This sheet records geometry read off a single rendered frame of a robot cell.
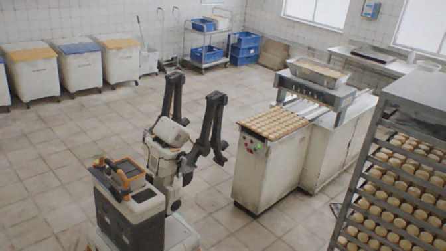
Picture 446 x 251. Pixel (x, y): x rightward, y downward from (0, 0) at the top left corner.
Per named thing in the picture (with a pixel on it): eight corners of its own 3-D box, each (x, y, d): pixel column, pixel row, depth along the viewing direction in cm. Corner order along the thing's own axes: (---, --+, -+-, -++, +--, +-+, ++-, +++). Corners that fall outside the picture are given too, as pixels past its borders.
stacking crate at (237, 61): (244, 58, 779) (245, 49, 769) (257, 63, 753) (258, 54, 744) (224, 61, 742) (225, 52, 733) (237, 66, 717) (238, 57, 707)
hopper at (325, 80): (298, 69, 357) (301, 56, 351) (348, 86, 325) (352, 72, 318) (283, 74, 338) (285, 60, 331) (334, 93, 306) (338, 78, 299)
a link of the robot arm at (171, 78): (163, 70, 246) (172, 74, 240) (177, 70, 256) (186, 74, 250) (154, 127, 262) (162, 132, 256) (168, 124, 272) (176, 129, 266)
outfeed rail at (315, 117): (365, 92, 414) (367, 87, 411) (368, 93, 412) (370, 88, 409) (263, 145, 281) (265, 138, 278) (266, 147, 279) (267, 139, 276)
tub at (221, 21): (212, 23, 691) (213, 13, 682) (229, 28, 669) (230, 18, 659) (200, 25, 665) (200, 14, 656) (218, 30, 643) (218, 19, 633)
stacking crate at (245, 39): (245, 40, 760) (246, 30, 751) (259, 44, 737) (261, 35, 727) (226, 43, 721) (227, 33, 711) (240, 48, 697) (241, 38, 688)
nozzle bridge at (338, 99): (287, 95, 379) (293, 66, 363) (348, 121, 338) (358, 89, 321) (269, 103, 358) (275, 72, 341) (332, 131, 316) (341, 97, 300)
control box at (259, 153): (241, 145, 305) (243, 131, 298) (263, 157, 291) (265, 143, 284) (239, 147, 302) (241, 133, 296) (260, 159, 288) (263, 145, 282)
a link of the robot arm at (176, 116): (170, 72, 252) (180, 76, 246) (176, 70, 256) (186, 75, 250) (168, 123, 273) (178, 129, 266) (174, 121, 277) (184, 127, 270)
